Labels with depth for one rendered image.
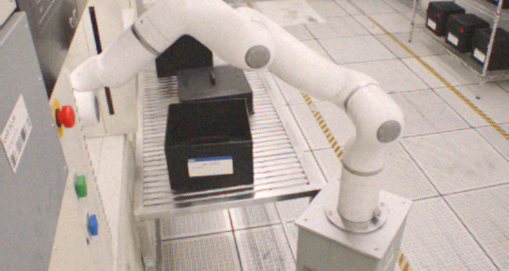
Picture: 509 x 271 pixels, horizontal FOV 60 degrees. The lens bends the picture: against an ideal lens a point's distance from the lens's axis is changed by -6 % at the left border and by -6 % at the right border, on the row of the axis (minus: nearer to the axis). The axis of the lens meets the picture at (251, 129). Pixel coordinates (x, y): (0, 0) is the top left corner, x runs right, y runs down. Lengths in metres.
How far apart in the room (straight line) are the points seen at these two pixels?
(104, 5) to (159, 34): 0.51
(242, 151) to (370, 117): 0.48
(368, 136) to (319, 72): 0.20
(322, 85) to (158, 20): 0.40
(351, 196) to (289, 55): 0.48
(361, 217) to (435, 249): 1.14
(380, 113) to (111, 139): 0.93
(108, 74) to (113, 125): 0.63
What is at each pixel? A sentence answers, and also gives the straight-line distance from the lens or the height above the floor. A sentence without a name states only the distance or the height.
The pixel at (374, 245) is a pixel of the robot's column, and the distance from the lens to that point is 1.38.
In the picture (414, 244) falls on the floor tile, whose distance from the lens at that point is 2.50.
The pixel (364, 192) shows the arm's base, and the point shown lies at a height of 0.89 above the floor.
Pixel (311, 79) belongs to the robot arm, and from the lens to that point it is 1.10.
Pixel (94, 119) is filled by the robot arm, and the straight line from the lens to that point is 1.10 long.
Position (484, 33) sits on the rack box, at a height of 0.44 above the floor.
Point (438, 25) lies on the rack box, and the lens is 4.51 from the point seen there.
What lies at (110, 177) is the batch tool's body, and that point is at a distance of 1.48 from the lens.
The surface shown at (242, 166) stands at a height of 0.84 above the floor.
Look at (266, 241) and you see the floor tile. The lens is 2.41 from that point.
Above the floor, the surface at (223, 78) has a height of 0.86.
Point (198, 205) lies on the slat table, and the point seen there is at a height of 0.76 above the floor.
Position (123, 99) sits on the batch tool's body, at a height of 1.00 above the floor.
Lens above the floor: 1.74
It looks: 33 degrees down
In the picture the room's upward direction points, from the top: 2 degrees counter-clockwise
